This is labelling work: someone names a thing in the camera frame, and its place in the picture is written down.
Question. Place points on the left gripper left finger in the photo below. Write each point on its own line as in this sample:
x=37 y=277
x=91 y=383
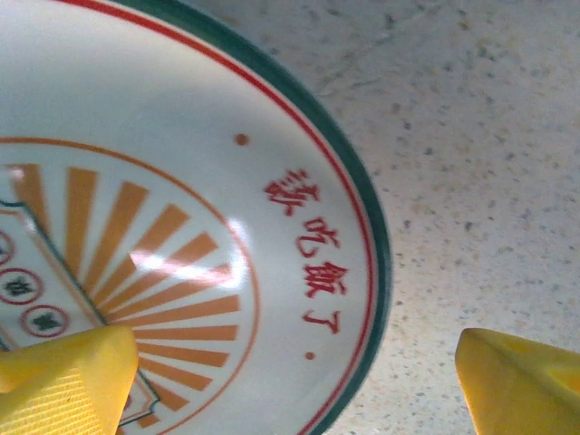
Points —
x=63 y=385

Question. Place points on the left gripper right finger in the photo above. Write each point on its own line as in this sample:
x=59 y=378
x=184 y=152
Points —
x=525 y=389

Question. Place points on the white plate orange sunburst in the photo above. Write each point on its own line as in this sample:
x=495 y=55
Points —
x=181 y=136

